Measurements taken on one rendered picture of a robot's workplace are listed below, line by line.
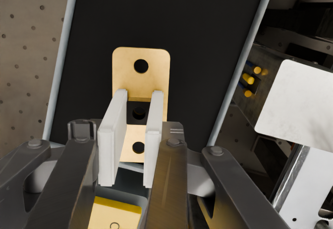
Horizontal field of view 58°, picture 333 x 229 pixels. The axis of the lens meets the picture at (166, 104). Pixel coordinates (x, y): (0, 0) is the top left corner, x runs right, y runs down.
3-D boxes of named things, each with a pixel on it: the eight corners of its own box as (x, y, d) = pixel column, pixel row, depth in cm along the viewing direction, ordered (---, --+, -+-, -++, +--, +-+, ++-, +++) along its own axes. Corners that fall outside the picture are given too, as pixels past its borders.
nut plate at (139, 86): (164, 161, 23) (164, 169, 21) (113, 159, 22) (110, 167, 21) (170, 49, 20) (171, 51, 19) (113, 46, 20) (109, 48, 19)
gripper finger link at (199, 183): (158, 166, 12) (231, 169, 12) (161, 120, 17) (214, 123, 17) (156, 197, 13) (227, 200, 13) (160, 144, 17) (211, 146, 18)
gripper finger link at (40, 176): (91, 195, 13) (19, 194, 12) (109, 142, 17) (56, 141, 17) (90, 164, 12) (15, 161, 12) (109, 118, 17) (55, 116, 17)
